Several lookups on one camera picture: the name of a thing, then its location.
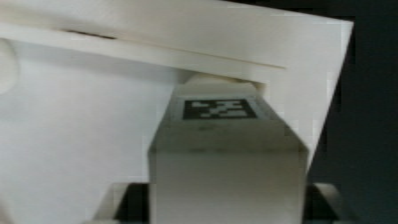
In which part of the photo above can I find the white table leg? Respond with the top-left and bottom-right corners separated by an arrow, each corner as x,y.
150,74 -> 308,224

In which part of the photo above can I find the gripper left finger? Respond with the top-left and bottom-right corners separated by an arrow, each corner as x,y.
91,183 -> 150,224

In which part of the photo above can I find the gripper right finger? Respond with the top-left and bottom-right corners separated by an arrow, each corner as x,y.
306,183 -> 347,224

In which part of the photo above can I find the white square tabletop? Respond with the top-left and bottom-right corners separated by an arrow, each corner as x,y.
0,0 -> 354,224

